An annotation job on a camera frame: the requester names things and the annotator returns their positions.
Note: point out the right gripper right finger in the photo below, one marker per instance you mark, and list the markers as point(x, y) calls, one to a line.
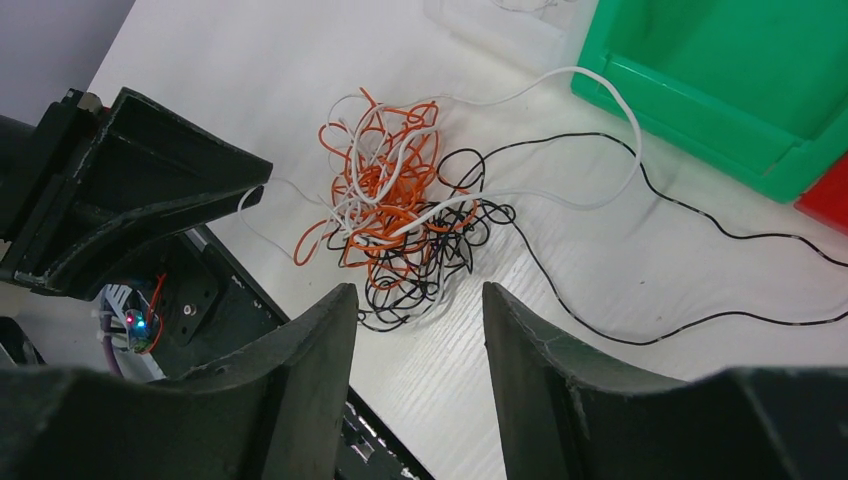
point(566, 410)

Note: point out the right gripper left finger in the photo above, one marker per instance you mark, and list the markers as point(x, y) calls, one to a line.
point(73, 423)

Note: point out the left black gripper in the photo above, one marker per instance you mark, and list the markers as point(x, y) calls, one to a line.
point(85, 193)

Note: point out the red plastic bin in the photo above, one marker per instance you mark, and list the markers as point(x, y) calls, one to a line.
point(826, 200)

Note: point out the clear plastic bin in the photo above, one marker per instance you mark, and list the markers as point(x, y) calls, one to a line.
point(536, 35)

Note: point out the green plastic bin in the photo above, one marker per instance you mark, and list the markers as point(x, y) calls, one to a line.
point(755, 89)

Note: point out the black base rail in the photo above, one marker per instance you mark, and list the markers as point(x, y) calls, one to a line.
point(204, 314)

